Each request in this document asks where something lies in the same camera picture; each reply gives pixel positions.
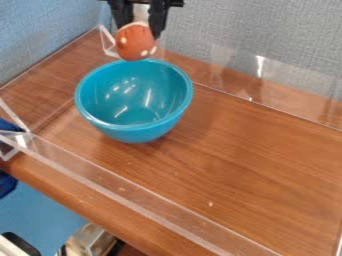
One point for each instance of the clear acrylic front barrier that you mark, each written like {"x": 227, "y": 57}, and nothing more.
{"x": 102, "y": 191}

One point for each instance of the brown cap toy mushroom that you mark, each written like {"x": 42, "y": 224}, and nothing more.
{"x": 141, "y": 16}

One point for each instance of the grey metal frame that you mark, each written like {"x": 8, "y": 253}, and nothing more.
{"x": 91, "y": 241}

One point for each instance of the clear acrylic back barrier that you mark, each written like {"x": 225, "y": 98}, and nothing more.
{"x": 272, "y": 51}

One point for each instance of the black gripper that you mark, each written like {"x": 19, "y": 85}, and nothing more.
{"x": 122, "y": 9}

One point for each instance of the clear acrylic corner bracket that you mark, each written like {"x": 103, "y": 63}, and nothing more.
{"x": 109, "y": 43}

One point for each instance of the black and white object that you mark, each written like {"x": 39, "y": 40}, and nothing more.
{"x": 14, "y": 246}

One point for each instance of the blue plastic bowl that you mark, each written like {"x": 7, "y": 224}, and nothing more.
{"x": 134, "y": 100}

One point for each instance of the blue cloth object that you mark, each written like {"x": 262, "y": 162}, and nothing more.
{"x": 7, "y": 181}

